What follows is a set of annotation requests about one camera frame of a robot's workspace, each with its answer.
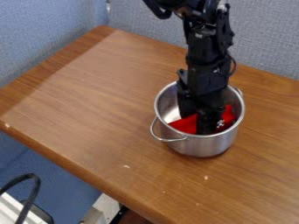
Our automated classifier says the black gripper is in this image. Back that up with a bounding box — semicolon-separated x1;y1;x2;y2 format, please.
173;61;232;136

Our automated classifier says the stainless steel pot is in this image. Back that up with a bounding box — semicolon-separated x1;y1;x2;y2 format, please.
149;82;245;158

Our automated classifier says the white table leg base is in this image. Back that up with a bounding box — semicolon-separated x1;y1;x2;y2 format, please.
79;194;120;224

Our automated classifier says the red rectangular block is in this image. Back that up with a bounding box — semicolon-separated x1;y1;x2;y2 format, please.
168;104;237;135

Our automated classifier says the black cable loop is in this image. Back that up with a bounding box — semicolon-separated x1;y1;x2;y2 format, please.
0;172;43;224

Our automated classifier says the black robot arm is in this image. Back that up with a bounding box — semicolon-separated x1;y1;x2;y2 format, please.
143;0;236;135

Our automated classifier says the white furniture piece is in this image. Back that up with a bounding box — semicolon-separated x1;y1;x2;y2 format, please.
0;193;48;224

